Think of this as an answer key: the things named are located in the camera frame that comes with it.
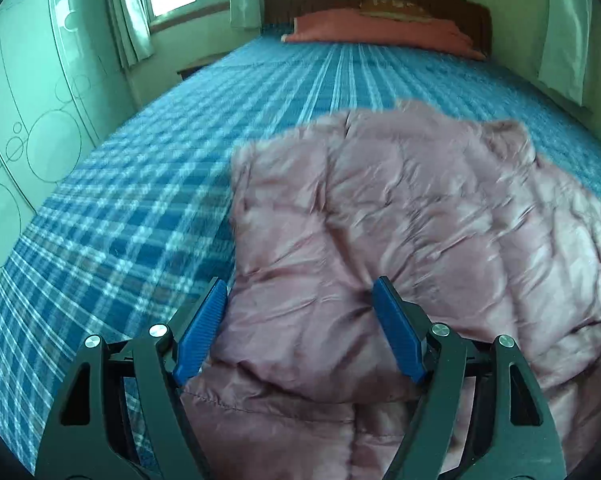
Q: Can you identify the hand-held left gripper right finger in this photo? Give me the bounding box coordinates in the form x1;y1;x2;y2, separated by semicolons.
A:
371;276;567;480

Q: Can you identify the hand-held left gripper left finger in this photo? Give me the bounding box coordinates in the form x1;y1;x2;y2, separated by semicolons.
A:
34;276;230;480

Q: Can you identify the pink puffer jacket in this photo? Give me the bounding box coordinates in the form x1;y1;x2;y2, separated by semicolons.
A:
178;99;601;480

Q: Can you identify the bed with blue plaid sheet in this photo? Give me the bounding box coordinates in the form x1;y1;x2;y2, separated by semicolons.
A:
0;35;601;468

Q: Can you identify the wooden nightstand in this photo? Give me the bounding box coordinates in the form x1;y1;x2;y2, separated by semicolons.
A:
177;52;226;82

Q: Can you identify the white wardrobe with circle pattern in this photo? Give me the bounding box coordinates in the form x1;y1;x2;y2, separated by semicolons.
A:
0;0;144;301

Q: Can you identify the pink pillow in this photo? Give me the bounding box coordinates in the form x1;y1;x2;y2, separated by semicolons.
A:
282;8;487;61

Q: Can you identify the patterned brown cushion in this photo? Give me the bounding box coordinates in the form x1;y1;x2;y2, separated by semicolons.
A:
359;0;426;21

